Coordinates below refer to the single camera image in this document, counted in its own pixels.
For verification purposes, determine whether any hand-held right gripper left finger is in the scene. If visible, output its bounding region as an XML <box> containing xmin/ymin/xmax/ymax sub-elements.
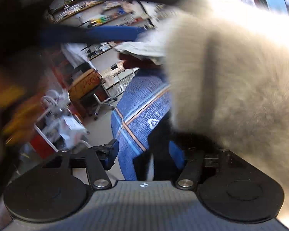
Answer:
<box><xmin>42</xmin><ymin>138</ymin><xmax>119</xmax><ymax>190</ymax></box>

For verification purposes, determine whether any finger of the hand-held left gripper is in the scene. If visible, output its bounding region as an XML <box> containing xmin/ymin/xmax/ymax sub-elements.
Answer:
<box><xmin>39</xmin><ymin>25</ymin><xmax>147</xmax><ymax>47</ymax></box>

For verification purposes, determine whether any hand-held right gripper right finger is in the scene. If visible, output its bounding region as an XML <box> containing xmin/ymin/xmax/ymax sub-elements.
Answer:
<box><xmin>169</xmin><ymin>141</ymin><xmax>244</xmax><ymax>190</ymax></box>

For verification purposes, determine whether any cream and black sweater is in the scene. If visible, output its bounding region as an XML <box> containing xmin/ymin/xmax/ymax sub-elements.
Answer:
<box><xmin>144</xmin><ymin>0</ymin><xmax>289</xmax><ymax>224</ymax></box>

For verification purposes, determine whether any dark red pillow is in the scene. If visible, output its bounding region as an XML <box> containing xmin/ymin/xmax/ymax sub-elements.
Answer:
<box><xmin>118</xmin><ymin>52</ymin><xmax>164</xmax><ymax>70</ymax></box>

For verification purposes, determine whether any grey polka dot blanket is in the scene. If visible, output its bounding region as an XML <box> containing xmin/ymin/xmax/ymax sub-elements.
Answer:
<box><xmin>114</xmin><ymin>30</ymin><xmax>168</xmax><ymax>65</ymax></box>

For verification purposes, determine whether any white low rack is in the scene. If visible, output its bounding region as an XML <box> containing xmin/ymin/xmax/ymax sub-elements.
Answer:
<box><xmin>100</xmin><ymin>60</ymin><xmax>140</xmax><ymax>97</ymax></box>

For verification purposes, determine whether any swivel chair with metal base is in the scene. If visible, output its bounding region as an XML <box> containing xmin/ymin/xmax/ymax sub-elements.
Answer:
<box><xmin>83</xmin><ymin>91</ymin><xmax>117</xmax><ymax>121</ymax></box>

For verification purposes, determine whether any blue plaid bed sheet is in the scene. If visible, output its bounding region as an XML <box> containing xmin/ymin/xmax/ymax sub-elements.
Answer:
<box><xmin>110</xmin><ymin>69</ymin><xmax>172</xmax><ymax>181</ymax></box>

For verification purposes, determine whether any white metal cart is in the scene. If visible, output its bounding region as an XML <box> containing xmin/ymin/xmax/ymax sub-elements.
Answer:
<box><xmin>37</xmin><ymin>89</ymin><xmax>90</xmax><ymax>148</ymax></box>

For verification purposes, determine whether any orange yellow blurred object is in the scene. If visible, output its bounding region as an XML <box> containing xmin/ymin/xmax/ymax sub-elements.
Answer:
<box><xmin>0</xmin><ymin>70</ymin><xmax>42</xmax><ymax>145</ymax></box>

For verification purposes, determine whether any red box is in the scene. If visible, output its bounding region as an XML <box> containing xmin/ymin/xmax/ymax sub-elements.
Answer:
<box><xmin>30</xmin><ymin>133</ymin><xmax>59</xmax><ymax>159</ymax></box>

